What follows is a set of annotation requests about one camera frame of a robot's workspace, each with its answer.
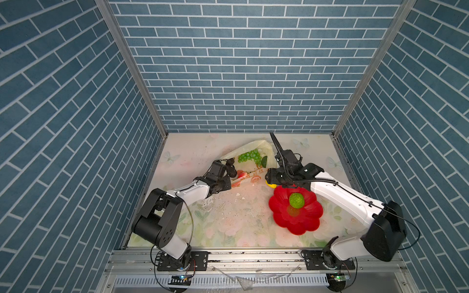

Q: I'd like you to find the green lime toy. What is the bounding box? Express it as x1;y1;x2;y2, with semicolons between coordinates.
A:
289;192;305;209

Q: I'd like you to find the yellowish plastic fruit-print bag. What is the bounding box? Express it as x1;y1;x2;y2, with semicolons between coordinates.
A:
221;140;278;188

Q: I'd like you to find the red flower-shaped plastic plate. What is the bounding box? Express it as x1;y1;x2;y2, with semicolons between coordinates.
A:
268;186;324;236

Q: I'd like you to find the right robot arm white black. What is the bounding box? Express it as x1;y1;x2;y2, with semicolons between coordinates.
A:
266;163;407;267

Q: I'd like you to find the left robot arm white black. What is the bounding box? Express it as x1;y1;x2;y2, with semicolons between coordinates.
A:
132;175;231;263

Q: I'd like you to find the crumpled clear plastic wrap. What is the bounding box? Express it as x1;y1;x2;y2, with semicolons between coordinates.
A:
211;266;300;291

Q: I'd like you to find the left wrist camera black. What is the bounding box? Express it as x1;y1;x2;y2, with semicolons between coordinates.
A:
206;160;225;181

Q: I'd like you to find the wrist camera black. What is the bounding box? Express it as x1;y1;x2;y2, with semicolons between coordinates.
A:
206;160;225;181
275;150;303;172

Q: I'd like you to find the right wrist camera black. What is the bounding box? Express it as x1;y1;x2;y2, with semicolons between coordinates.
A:
275;150;303;172

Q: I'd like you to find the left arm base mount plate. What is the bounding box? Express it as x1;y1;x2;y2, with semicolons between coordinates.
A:
155;251;209;272

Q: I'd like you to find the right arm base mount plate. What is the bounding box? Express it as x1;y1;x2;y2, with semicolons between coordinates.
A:
299;249;356;271

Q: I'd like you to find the left circuit board with wires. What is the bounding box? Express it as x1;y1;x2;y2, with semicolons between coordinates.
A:
167;275;192;293

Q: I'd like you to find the circuit board with wires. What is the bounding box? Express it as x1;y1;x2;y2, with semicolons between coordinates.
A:
326;273;350;293
167;275;192;293

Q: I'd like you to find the right circuit board with wires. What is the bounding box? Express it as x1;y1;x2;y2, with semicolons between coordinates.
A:
326;273;350;293

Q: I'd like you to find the aluminium front rail frame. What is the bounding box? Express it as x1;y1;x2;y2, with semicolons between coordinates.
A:
97;248;418;293

